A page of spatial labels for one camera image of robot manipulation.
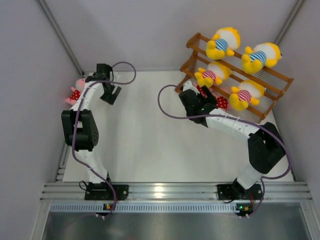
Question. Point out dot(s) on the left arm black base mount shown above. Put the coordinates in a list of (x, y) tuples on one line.
[(102, 191)]

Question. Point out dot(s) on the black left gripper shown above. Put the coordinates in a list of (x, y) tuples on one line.
[(110, 98)]

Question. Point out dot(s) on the brown wooden shelf rack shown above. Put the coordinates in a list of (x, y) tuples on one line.
[(275, 83)]

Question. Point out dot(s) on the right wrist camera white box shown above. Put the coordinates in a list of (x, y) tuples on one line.
[(188, 85)]

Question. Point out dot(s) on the yellow plush blue stripes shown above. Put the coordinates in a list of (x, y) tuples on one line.
[(223, 43), (265, 54)]

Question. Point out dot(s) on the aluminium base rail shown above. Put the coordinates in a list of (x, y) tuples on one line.
[(276, 192)]

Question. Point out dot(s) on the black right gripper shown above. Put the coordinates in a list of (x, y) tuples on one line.
[(211, 98)]

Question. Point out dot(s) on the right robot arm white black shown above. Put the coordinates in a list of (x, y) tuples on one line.
[(264, 145)]

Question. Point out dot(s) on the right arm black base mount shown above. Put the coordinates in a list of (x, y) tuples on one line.
[(229, 192)]

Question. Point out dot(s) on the grey slotted cable duct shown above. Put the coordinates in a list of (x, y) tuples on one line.
[(130, 207)]

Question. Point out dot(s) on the pink plush red dotted dress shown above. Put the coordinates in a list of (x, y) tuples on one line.
[(201, 91)]

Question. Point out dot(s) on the yellow plush red stripes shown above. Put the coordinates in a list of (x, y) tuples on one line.
[(248, 92), (214, 74)]

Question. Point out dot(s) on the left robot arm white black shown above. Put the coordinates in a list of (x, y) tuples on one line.
[(80, 128)]

